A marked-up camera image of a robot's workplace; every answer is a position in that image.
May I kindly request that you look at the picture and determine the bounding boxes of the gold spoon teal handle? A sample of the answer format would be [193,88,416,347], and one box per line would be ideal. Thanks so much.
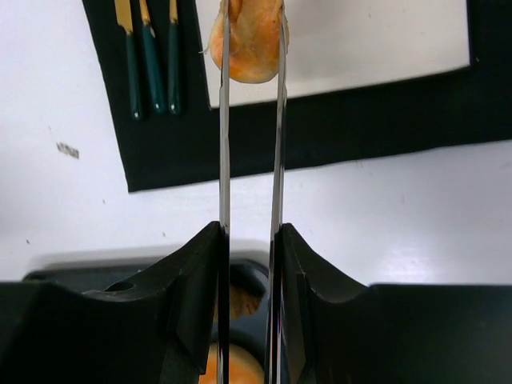
[138,0,166,114]

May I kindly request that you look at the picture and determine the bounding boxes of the dark brown croissant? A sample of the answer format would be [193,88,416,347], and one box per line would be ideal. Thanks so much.
[230,276,266,320]

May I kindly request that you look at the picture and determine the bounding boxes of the metal tongs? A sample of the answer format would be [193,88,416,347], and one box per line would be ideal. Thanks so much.
[217,1,288,383]

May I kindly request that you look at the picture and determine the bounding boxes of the black baking tray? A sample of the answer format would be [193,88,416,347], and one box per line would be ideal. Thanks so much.
[23,258,268,366]

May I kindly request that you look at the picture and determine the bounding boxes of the right pale bagel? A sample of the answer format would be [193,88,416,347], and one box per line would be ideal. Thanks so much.
[198,343,264,384]

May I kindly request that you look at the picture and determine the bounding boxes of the round bun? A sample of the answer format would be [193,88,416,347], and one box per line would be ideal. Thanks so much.
[228,0,287,84]

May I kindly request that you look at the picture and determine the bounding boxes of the gold knife teal handle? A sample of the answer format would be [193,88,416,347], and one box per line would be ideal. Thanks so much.
[114,0,142,121]

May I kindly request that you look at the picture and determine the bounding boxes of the gold fork teal handle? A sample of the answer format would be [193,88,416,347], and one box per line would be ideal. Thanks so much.
[167,0,182,116]

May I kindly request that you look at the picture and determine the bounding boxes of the white square plate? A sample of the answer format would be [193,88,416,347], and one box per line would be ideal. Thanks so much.
[191,0,471,109]

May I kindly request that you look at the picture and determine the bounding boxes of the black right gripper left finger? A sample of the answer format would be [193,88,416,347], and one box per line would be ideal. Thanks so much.
[1,222,220,383]

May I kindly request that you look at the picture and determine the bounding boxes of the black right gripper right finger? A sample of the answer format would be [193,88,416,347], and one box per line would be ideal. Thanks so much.
[281,224,511,383]

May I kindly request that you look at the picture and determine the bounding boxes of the black placemat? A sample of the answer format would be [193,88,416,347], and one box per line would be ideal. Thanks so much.
[83,1,511,192]

